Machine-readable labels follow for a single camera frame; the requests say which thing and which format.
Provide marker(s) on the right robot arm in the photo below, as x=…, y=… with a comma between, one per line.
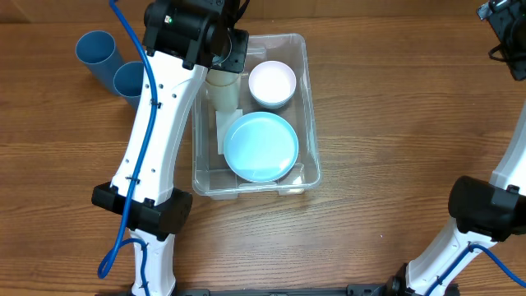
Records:
x=482, y=214

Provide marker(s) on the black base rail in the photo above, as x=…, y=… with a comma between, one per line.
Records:
x=349, y=290

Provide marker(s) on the beige cup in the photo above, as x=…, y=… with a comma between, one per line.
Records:
x=223, y=90

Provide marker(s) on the dark blue cup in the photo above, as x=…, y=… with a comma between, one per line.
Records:
x=99, y=53
x=128, y=82

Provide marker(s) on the dark blue cup front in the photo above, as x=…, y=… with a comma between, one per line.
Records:
x=128, y=82

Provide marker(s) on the light blue bowl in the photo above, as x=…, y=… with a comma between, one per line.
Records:
x=272, y=105

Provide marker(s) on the light blue plate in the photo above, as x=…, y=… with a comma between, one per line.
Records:
x=261, y=147

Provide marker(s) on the clear plastic storage bin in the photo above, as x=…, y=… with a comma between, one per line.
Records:
x=211, y=175

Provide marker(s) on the pink bowl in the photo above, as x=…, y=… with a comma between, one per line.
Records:
x=272, y=81

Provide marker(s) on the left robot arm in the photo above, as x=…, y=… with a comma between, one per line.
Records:
x=183, y=41

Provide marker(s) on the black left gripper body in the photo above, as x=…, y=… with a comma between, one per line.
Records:
x=232, y=55

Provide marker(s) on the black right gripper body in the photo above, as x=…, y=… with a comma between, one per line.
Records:
x=508, y=22

